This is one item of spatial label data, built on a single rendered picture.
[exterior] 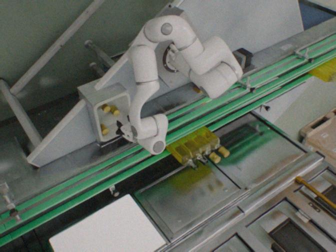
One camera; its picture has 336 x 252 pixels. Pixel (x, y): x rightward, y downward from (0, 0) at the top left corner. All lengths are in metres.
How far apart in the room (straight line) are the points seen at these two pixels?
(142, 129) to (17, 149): 1.03
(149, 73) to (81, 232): 0.79
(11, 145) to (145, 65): 1.16
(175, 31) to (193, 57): 0.12
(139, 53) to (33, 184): 0.75
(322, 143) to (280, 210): 3.73
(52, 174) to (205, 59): 0.84
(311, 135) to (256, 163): 3.62
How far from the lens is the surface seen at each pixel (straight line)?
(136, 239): 1.57
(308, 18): 2.68
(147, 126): 1.25
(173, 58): 1.49
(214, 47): 1.31
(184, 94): 1.78
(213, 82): 1.32
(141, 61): 1.22
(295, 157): 1.98
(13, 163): 2.05
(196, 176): 1.76
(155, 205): 1.66
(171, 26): 1.22
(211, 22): 1.78
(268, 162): 1.92
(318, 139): 5.47
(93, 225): 1.64
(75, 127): 1.61
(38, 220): 1.61
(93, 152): 1.66
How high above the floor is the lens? 1.93
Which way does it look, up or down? 38 degrees down
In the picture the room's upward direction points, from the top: 133 degrees clockwise
